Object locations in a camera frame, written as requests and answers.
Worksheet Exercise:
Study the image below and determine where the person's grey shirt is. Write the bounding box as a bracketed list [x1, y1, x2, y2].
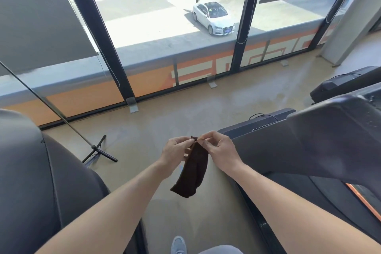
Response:
[197, 244, 244, 254]

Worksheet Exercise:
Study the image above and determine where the person's right forearm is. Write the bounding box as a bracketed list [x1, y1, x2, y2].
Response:
[229, 163, 381, 254]

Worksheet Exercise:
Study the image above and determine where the white column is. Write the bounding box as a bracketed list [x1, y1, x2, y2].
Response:
[320, 0, 381, 66]

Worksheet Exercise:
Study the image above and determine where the person's left grey shoe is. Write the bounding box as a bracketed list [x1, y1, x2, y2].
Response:
[171, 235, 188, 254]

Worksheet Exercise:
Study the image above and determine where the black stair climber machine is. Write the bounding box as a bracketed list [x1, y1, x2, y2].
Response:
[0, 109, 148, 254]

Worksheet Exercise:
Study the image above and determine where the brown microfibre cloth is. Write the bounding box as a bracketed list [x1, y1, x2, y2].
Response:
[170, 135, 209, 199]

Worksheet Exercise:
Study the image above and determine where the person's right hand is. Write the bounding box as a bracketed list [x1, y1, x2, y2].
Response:
[197, 131, 246, 179]

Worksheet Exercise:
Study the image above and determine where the black window frame post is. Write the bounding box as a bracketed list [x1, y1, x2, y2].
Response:
[230, 0, 267, 73]
[56, 0, 137, 103]
[309, 0, 353, 50]

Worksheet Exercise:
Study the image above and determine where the black tripod stand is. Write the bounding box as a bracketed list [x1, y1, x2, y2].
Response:
[0, 61, 119, 168]

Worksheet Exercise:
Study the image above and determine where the black power cable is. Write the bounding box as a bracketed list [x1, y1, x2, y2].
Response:
[248, 112, 279, 123]

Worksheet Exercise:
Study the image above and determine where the orange patterned parapet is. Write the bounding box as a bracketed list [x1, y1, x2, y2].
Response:
[0, 14, 340, 128]

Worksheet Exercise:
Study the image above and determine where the person's left forearm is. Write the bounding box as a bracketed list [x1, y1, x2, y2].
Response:
[35, 161, 170, 254]

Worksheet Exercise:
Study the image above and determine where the person's left hand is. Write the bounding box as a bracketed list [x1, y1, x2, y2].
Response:
[157, 136, 196, 180]

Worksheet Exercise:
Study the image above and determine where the white car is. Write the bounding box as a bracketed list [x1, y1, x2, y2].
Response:
[192, 1, 236, 36]

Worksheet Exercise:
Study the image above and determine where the black treadmill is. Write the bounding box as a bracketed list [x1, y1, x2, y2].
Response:
[217, 83, 381, 254]
[309, 65, 381, 106]

